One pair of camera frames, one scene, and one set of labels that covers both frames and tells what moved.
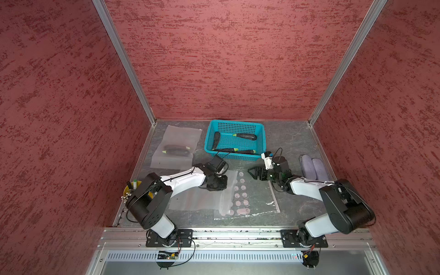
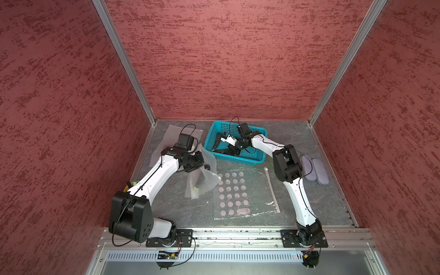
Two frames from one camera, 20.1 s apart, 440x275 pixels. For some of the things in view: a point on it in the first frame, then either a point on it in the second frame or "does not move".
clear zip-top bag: (176, 148) does not move
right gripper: (257, 169) -> (230, 150)
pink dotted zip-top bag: (240, 204) does not move
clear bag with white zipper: (260, 198) does not move
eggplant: (217, 136) does not move
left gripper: (222, 186) -> (199, 163)
